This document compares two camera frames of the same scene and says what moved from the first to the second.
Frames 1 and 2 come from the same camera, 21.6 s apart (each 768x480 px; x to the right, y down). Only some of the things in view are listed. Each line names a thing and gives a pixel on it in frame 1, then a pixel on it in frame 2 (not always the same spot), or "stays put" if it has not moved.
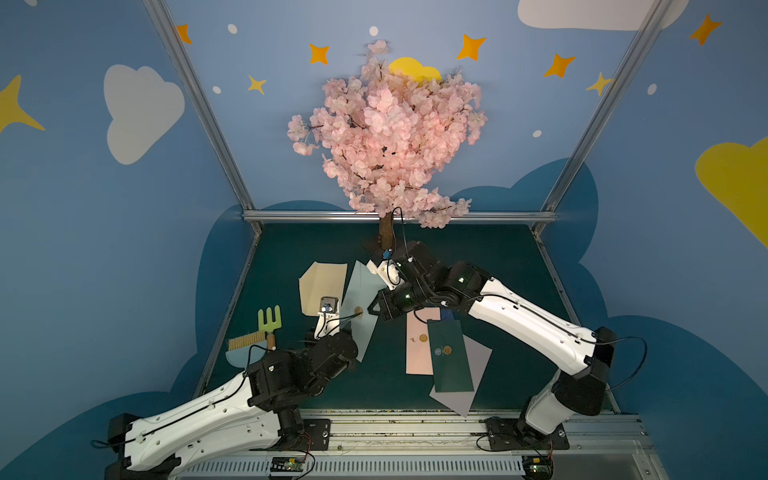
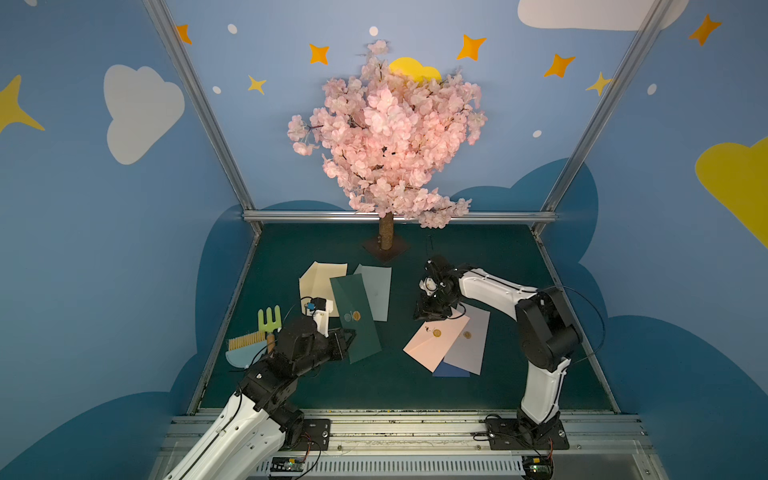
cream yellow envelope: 321,279 stays put
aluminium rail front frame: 350,445 stays put
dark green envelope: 451,364 -> 354,312
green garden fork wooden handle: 269,326 stays put
